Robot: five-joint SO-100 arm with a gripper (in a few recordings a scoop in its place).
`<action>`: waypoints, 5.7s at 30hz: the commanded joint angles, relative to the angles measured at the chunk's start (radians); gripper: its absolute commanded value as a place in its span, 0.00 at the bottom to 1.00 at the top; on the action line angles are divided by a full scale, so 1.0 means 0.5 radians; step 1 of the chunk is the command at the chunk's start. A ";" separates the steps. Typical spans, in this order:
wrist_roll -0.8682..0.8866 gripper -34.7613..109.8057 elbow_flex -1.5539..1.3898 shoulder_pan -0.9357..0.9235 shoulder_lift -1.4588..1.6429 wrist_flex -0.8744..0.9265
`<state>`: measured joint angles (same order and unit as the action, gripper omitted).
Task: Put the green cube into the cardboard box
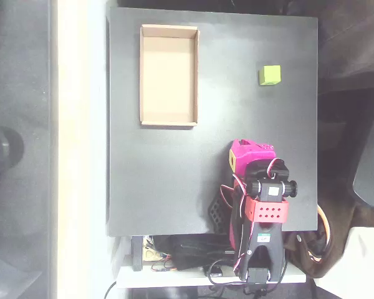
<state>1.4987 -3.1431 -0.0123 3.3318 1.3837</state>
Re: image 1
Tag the white shelf board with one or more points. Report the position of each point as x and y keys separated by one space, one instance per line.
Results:
x=174 y=277

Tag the yellow camera mount with hole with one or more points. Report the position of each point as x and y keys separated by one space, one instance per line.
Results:
x=232 y=167

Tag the small black connector box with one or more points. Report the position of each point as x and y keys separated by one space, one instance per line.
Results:
x=215 y=271

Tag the dark brown garment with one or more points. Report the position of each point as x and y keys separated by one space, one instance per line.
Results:
x=355 y=46

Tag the grey office chair part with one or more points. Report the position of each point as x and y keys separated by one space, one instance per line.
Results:
x=371 y=174

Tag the magenta gripper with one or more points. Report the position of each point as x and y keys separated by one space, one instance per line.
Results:
x=253 y=154

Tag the green cube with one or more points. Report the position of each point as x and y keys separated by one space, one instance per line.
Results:
x=270 y=74

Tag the cardboard box tray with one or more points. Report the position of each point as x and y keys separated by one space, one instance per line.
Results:
x=168 y=78

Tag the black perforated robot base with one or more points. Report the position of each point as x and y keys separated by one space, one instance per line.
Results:
x=217 y=215

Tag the brown jacket with button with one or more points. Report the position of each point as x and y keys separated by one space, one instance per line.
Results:
x=336 y=249

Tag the beige wooden piece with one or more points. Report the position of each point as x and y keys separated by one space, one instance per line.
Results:
x=151 y=253

